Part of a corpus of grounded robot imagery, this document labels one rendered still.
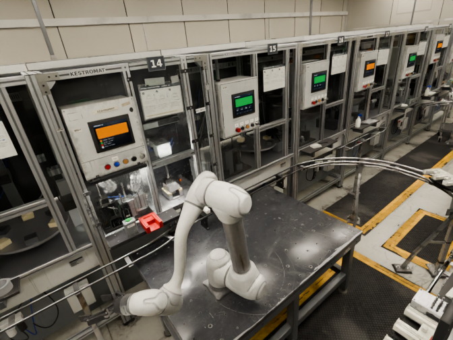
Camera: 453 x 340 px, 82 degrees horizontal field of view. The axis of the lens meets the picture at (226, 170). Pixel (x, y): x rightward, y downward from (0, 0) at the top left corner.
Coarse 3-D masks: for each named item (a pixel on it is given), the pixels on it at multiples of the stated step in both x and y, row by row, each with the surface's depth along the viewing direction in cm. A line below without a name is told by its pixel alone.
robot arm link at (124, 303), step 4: (124, 296) 119; (128, 296) 117; (124, 300) 116; (128, 300) 115; (120, 304) 116; (124, 304) 115; (128, 304) 114; (120, 308) 115; (124, 308) 114; (128, 308) 114; (124, 312) 115; (128, 312) 114
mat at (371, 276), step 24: (360, 264) 257; (312, 288) 238; (336, 288) 236; (360, 288) 234; (384, 288) 232; (408, 288) 230; (312, 312) 217; (336, 312) 215; (360, 312) 214; (384, 312) 212; (264, 336) 203; (312, 336) 200; (336, 336) 199; (360, 336) 197; (384, 336) 196
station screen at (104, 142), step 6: (120, 120) 167; (126, 120) 169; (96, 126) 160; (102, 126) 162; (108, 126) 164; (96, 132) 161; (126, 132) 172; (96, 138) 162; (102, 138) 164; (108, 138) 166; (114, 138) 168; (120, 138) 171; (126, 138) 173; (102, 144) 165; (108, 144) 167; (114, 144) 169
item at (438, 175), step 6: (438, 168) 240; (426, 174) 239; (432, 174) 231; (438, 174) 230; (444, 174) 229; (450, 174) 228; (432, 180) 233; (438, 180) 231; (444, 180) 228; (450, 180) 219; (438, 186) 227; (444, 186) 221; (450, 186) 221
